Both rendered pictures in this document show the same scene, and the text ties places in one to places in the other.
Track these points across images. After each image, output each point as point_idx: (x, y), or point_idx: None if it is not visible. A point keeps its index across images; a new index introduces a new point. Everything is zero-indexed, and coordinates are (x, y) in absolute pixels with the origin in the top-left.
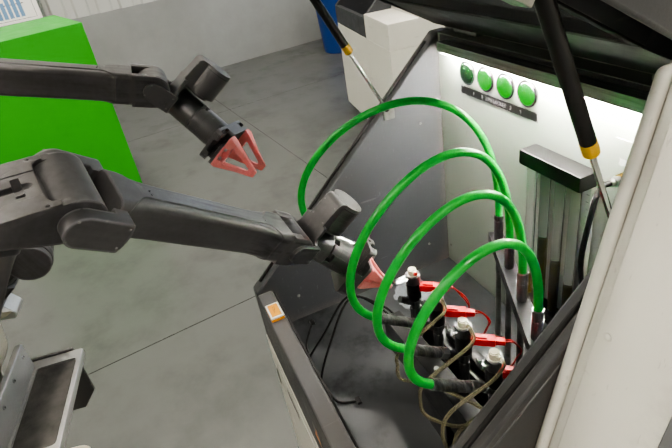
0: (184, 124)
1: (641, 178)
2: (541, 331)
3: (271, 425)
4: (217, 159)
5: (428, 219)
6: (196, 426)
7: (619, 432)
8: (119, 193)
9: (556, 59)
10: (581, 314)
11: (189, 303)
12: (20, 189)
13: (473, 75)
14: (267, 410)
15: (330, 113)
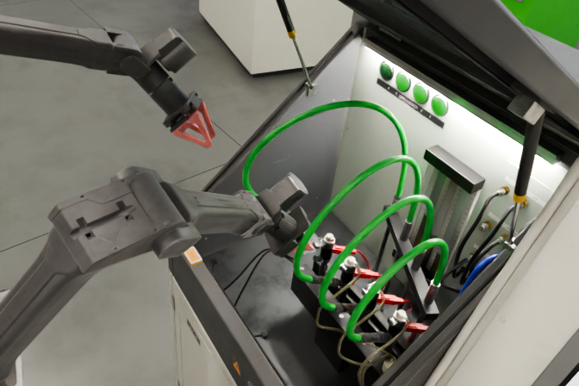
0: (148, 91)
1: (550, 222)
2: (433, 297)
3: (131, 336)
4: (179, 129)
5: (378, 217)
6: (53, 337)
7: (498, 381)
8: (187, 207)
9: (528, 147)
10: (484, 301)
11: (35, 212)
12: (121, 208)
13: (392, 74)
14: (127, 322)
15: (179, 21)
